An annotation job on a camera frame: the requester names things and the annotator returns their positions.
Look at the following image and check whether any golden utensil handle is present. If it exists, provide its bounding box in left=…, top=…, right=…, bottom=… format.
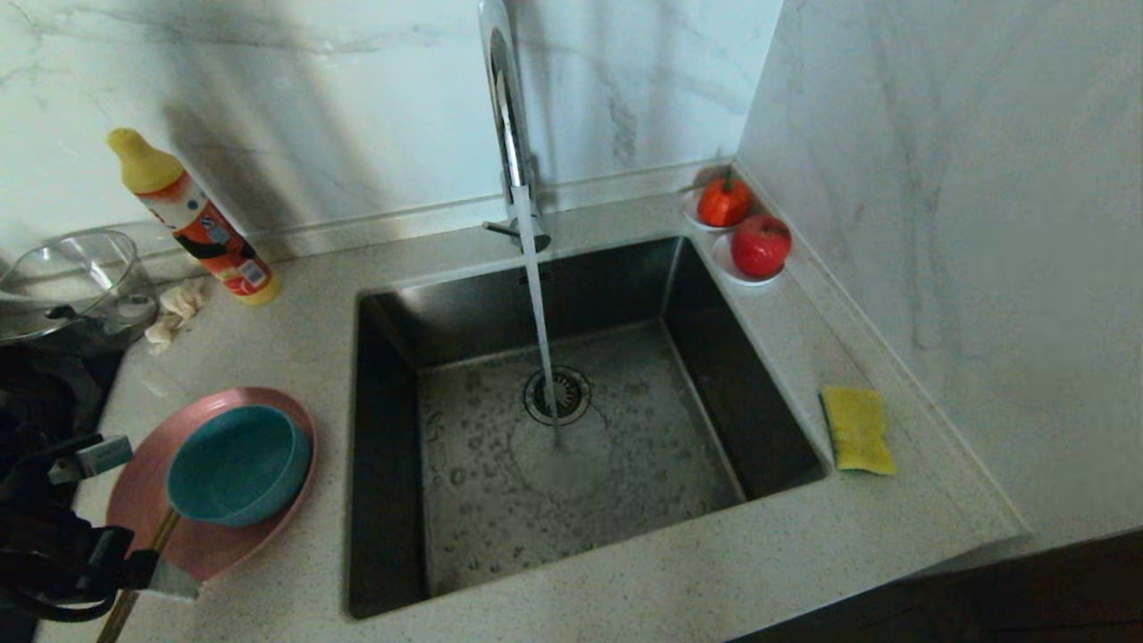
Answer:
left=96, top=507, right=181, bottom=643

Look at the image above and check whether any orange detergent bottle yellow cap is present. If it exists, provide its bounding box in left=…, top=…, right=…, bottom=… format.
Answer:
left=106, top=128, right=281, bottom=306

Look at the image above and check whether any chrome kitchen faucet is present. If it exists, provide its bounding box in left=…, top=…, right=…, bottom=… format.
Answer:
left=472, top=0, right=552, bottom=256

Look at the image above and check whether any yellow sponge green backing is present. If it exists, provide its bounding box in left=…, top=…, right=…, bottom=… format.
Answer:
left=822, top=386, right=897, bottom=477

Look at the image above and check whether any stainless steel sink basin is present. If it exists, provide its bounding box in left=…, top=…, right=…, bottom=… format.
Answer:
left=344, top=234, right=827, bottom=620

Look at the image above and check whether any pink plate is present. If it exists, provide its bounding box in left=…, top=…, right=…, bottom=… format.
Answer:
left=106, top=387, right=319, bottom=583

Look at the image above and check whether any teal bowl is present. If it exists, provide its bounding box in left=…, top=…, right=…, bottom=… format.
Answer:
left=166, top=405, right=313, bottom=528

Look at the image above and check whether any black stove cooktop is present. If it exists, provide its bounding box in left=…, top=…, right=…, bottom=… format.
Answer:
left=0, top=339, right=126, bottom=643

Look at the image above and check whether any clear glass jug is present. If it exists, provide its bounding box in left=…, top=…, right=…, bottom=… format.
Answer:
left=0, top=230, right=162, bottom=345

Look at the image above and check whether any crumpled beige tissue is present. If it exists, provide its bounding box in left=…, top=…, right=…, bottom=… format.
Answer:
left=143, top=279, right=208, bottom=355

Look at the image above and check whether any round metal drain strainer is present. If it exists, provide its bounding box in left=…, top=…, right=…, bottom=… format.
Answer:
left=523, top=364, right=592, bottom=427

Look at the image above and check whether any running water stream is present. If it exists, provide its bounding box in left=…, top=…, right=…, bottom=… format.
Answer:
left=513, top=183, right=570, bottom=452

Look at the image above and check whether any small white dish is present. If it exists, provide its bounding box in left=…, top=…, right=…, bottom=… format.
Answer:
left=682, top=186, right=753, bottom=233
left=712, top=234, right=785, bottom=287

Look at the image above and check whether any red tomato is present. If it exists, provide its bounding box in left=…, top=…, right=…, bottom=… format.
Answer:
left=696, top=174, right=753, bottom=228

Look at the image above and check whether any red apple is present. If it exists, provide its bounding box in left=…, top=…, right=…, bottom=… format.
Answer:
left=730, top=213, right=793, bottom=278

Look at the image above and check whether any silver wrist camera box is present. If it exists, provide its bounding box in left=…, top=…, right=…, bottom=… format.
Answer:
left=48, top=434, right=135, bottom=486

